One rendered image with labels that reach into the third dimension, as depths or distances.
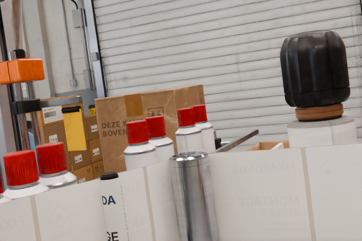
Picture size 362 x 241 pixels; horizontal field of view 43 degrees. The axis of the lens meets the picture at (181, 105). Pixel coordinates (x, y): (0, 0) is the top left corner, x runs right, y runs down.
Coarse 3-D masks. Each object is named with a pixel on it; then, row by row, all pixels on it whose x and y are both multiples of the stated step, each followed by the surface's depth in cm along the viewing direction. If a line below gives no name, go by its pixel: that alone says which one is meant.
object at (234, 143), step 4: (248, 132) 135; (252, 132) 135; (256, 132) 139; (244, 136) 128; (248, 136) 131; (252, 136) 135; (236, 140) 122; (240, 140) 125; (244, 140) 128; (228, 144) 117; (232, 144) 119; (236, 144) 122; (220, 148) 112; (224, 148) 113; (228, 148) 116
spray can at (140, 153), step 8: (136, 120) 74; (144, 120) 72; (128, 128) 71; (136, 128) 71; (144, 128) 71; (128, 136) 72; (136, 136) 71; (144, 136) 71; (136, 144) 71; (144, 144) 71; (128, 152) 71; (136, 152) 70; (144, 152) 70; (152, 152) 71; (128, 160) 71; (136, 160) 70; (144, 160) 70; (152, 160) 71; (128, 168) 71
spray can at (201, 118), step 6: (198, 108) 92; (204, 108) 93; (198, 114) 92; (204, 114) 92; (198, 120) 92; (204, 120) 92; (198, 126) 92; (204, 126) 92; (210, 126) 92; (204, 132) 91; (210, 132) 92; (204, 138) 91; (210, 138) 92; (204, 144) 91; (210, 144) 92; (204, 150) 91; (210, 150) 92
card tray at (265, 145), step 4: (284, 140) 170; (288, 140) 169; (256, 144) 170; (260, 144) 174; (264, 144) 173; (268, 144) 172; (272, 144) 172; (276, 144) 171; (284, 144) 170; (288, 144) 169; (252, 148) 165; (256, 148) 170; (260, 148) 174; (264, 148) 173; (268, 148) 173
